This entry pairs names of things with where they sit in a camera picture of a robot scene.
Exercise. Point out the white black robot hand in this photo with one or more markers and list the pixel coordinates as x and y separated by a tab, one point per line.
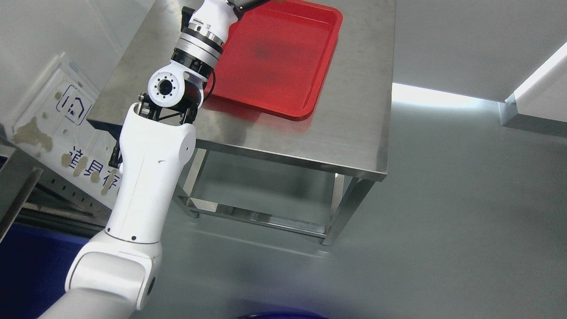
214	17

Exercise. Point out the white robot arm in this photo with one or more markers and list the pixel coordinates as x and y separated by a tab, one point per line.
114	274

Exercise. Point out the red plastic tray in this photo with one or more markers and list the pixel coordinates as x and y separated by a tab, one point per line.
276	60

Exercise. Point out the stainless steel table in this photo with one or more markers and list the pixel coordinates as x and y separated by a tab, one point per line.
347	134

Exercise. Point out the white sign board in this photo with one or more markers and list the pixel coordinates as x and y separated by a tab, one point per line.
51	125

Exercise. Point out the blue bin far left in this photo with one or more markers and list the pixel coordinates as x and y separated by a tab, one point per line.
34	265

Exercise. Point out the metal shelf rack frame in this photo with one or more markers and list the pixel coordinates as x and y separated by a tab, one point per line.
34	195

